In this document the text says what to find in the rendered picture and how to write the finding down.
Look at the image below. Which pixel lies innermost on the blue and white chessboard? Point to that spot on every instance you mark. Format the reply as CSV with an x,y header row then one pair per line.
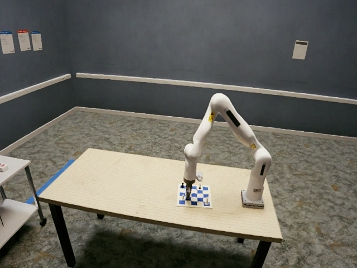
x,y
197,197

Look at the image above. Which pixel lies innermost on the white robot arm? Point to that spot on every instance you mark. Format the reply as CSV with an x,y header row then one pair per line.
x,y
222,105

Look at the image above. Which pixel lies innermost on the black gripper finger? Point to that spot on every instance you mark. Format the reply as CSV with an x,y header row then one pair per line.
x,y
188,192

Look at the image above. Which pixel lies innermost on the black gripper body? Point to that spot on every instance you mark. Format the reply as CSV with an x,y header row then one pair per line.
x,y
189,182

